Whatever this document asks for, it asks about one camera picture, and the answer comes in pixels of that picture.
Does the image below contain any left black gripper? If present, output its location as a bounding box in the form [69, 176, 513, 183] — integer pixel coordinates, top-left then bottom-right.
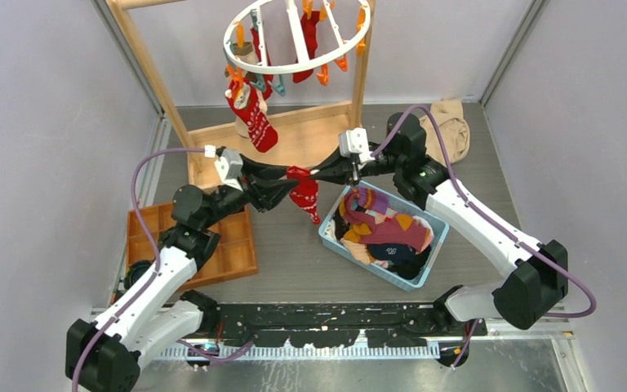
[202, 154, 298, 229]

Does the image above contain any orange clothes peg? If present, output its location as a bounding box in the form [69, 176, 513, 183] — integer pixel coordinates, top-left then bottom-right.
[225, 64, 244, 99]

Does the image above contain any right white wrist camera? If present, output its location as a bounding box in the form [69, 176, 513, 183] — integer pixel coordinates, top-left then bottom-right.
[338, 127, 373, 165]

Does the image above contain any white round clip hanger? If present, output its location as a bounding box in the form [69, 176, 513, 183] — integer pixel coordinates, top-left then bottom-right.
[222, 1, 373, 78]

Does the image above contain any wooden hanger stand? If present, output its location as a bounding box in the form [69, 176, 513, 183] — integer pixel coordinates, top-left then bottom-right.
[107, 1, 376, 167]

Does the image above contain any wooden compartment tray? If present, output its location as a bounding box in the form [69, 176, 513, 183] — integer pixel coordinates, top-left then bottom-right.
[126, 203, 259, 292]

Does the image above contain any navy blue sock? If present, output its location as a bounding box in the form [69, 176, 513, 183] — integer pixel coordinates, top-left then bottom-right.
[367, 243, 416, 266]

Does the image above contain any maroon ribbed sock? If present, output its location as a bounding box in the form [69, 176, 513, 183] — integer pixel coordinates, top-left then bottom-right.
[338, 186, 434, 252]

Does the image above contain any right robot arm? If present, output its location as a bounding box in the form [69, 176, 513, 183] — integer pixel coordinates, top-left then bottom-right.
[313, 111, 571, 336]

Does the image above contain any blue plastic basket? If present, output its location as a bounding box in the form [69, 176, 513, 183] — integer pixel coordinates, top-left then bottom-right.
[318, 181, 450, 292]

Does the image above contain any beige cloth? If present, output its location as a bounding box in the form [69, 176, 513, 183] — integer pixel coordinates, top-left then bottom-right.
[420, 100, 470, 166]

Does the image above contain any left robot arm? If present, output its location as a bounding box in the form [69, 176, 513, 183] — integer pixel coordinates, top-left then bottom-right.
[65, 149, 298, 391]

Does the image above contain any red white patterned sock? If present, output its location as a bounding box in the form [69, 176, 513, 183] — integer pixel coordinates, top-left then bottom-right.
[225, 80, 278, 153]

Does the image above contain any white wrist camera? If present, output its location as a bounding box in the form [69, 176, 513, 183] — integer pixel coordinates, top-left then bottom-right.
[214, 148, 243, 191]
[338, 127, 373, 165]

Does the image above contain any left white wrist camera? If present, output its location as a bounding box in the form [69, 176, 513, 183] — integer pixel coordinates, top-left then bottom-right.
[214, 148, 243, 191]

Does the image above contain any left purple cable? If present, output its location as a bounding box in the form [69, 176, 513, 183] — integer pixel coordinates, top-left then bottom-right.
[71, 147, 217, 392]

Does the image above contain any teal clothes peg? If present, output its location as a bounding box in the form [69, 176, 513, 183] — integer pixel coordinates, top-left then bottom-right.
[269, 74, 286, 96]

